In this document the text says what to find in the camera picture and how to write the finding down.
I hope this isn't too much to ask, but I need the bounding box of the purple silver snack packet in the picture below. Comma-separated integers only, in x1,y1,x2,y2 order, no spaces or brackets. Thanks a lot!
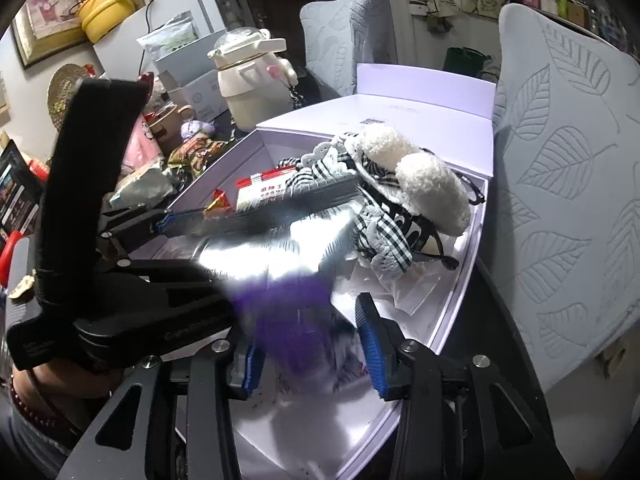
195,202,367,394

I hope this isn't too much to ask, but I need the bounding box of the red cartoon snack packet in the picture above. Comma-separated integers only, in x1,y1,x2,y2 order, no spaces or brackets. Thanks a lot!
203,188,234,219

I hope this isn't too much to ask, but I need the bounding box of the checkered plush doll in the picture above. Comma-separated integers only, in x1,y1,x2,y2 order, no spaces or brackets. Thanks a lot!
277,127,485,274

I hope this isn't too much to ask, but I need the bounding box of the red white snack bar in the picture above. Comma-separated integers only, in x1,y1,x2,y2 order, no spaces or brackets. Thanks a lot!
235,166,296,211

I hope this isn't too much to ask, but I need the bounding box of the clear plastic pouch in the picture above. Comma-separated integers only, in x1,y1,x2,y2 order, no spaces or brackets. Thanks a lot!
343,259,450,315

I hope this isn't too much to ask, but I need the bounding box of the lavender open gift box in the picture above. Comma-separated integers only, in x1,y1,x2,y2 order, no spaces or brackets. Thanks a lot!
129,62,497,480

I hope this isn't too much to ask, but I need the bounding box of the black printed box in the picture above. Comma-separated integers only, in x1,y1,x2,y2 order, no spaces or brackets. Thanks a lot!
0,140,43,248

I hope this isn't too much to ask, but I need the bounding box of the pink paper cup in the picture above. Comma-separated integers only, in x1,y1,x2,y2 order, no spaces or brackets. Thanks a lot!
122,115,163,176

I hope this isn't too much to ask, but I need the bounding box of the gold wrapped candy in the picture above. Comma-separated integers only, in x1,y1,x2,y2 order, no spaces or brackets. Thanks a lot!
167,133,231,179

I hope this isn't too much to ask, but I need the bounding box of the brown ceramic mug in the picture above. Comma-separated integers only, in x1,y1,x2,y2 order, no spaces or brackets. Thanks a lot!
149,104,196,157

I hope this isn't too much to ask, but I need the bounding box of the woven rattan fan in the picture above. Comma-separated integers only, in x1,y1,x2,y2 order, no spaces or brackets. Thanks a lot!
47,63,96,131

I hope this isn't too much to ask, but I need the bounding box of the white carton with bottles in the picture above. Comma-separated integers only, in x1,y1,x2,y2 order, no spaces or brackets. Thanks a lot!
154,29,228,122

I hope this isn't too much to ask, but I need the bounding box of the white refrigerator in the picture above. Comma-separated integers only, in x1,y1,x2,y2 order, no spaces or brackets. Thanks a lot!
93,0,226,80

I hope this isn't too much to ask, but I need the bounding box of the near light blue chair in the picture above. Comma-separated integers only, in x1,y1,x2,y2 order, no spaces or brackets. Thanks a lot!
480,4,639,389

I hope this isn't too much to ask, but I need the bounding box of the light blue chair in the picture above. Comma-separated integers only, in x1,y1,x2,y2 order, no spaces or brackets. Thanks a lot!
480,4,639,389
299,0,397,101

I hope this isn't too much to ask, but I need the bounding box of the cream ceramic teapot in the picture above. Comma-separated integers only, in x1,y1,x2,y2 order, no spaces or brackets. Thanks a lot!
207,27,298,132

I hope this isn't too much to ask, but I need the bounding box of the green white pouch bag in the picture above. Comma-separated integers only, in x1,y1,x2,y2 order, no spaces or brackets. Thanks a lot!
137,11,200,61

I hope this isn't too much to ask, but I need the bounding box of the framed floral picture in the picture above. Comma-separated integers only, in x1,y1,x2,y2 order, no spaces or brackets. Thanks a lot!
11,0,88,68

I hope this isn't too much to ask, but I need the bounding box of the yellow enamel pot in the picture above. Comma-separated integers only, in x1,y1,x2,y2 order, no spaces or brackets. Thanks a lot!
77,0,136,44

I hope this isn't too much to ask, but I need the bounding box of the far light blue chair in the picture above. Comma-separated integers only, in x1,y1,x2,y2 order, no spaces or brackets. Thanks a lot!
299,0,397,101

